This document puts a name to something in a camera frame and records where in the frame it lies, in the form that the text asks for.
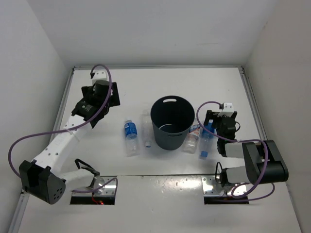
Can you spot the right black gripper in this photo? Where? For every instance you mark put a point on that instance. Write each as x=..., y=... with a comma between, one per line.
x=210, y=115

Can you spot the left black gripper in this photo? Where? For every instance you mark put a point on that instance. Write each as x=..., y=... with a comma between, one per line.
x=113, y=101

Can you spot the clear bottle white cap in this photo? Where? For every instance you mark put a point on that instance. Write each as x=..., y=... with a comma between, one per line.
x=147, y=129

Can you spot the blue label Pocari bottle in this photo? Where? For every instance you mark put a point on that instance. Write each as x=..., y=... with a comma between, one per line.
x=131, y=138

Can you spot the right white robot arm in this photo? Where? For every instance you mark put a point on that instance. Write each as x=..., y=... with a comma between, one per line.
x=256, y=157

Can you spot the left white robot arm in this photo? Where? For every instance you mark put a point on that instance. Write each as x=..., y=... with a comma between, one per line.
x=41, y=177

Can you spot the dark grey plastic bin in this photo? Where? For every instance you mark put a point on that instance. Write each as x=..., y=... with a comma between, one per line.
x=172, y=117

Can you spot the blue cap clear bottle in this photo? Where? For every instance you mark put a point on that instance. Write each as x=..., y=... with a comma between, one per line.
x=205, y=143

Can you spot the orange label clear bottle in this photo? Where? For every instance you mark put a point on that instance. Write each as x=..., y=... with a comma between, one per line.
x=192, y=138

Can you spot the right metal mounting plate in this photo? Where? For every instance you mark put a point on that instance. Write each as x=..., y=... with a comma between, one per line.
x=212, y=189

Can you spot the metal mounting plate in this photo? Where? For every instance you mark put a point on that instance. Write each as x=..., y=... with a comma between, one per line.
x=212, y=189
x=102, y=186

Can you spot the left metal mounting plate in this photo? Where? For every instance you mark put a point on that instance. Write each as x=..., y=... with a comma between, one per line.
x=102, y=186

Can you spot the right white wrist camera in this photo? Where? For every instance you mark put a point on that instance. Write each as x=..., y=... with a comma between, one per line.
x=226, y=110

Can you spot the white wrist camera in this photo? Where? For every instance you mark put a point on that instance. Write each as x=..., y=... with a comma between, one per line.
x=98, y=75
x=226, y=110

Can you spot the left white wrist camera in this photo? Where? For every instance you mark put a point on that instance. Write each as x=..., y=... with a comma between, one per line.
x=98, y=75

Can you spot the right aluminium frame rail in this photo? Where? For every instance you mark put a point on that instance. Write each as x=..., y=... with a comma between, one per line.
x=260, y=126

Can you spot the aluminium frame rail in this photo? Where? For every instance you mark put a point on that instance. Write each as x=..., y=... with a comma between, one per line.
x=23, y=198
x=260, y=126

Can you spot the left aluminium frame rail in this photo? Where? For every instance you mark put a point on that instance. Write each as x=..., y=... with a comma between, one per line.
x=23, y=198

